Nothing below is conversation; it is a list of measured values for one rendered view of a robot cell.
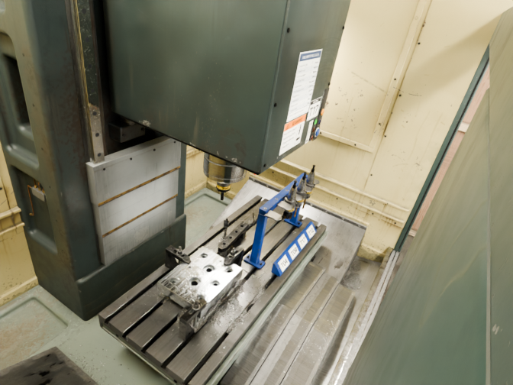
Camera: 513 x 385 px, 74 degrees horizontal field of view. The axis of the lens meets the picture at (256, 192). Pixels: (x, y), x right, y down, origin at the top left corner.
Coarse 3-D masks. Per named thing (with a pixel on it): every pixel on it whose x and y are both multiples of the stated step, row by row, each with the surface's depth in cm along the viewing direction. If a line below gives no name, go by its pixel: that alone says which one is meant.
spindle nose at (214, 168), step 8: (208, 160) 117; (216, 160) 115; (208, 168) 118; (216, 168) 116; (224, 168) 116; (232, 168) 116; (240, 168) 118; (208, 176) 120; (216, 176) 118; (224, 176) 117; (232, 176) 118; (240, 176) 120
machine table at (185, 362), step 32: (288, 224) 202; (224, 256) 171; (256, 288) 156; (288, 288) 168; (128, 320) 133; (160, 320) 135; (224, 320) 139; (256, 320) 145; (160, 352) 124; (192, 352) 125; (224, 352) 127; (192, 384) 116
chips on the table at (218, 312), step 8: (240, 288) 154; (264, 288) 158; (232, 296) 150; (256, 296) 153; (224, 304) 146; (216, 312) 141; (224, 312) 142; (208, 320) 139; (216, 320) 138; (240, 320) 140; (232, 328) 137
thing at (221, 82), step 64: (128, 0) 102; (192, 0) 91; (256, 0) 82; (320, 0) 91; (128, 64) 112; (192, 64) 99; (256, 64) 88; (320, 64) 109; (192, 128) 108; (256, 128) 96
